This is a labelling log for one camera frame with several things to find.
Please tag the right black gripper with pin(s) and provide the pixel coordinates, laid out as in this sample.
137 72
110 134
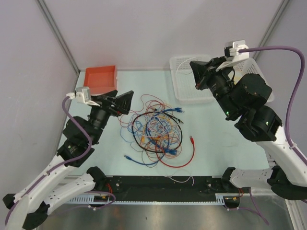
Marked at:
207 70

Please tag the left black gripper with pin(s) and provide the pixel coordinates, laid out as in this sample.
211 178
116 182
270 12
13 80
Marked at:
122 102

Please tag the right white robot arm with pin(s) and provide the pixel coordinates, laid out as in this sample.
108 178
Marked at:
244 102

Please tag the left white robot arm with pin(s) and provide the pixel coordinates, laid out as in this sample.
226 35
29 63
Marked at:
88 116

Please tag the orange plastic box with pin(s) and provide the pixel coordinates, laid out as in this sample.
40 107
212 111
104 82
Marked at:
101 80

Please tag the left white plastic basket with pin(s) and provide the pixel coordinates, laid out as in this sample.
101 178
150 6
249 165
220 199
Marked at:
183 80

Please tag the white plastic basket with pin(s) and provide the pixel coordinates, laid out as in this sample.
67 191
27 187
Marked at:
248 66
183 80

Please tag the right white plastic basket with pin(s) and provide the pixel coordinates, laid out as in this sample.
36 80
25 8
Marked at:
248 66

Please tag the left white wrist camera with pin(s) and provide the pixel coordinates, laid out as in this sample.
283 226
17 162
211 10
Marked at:
82 95

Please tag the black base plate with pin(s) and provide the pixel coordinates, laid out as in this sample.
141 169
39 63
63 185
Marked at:
163 189

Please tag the white slotted cable duct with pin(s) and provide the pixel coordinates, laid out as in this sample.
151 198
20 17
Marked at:
91 199

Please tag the right aluminium corner post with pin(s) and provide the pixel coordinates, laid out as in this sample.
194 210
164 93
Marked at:
282 8

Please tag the aluminium corner post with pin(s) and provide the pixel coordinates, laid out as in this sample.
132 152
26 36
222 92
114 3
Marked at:
282 8
57 34

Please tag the left aluminium corner post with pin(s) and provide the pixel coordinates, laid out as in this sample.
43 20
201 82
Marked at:
57 34

